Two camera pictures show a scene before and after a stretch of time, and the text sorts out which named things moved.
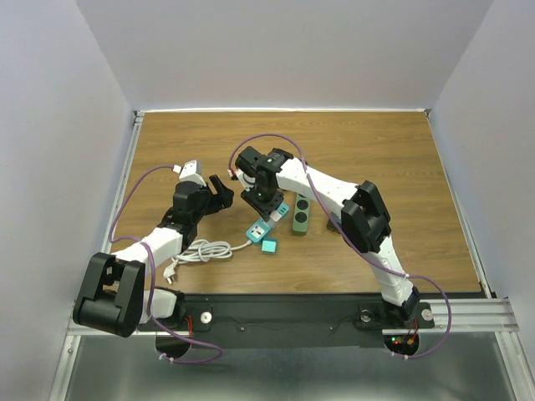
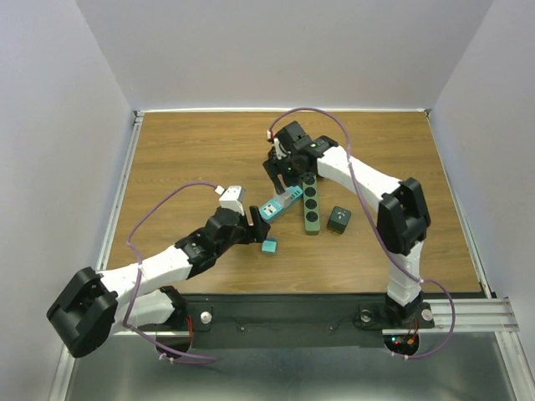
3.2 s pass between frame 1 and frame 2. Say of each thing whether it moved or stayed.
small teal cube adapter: stayed
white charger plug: moved
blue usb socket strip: moved
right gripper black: moved
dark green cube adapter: stayed
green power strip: moved
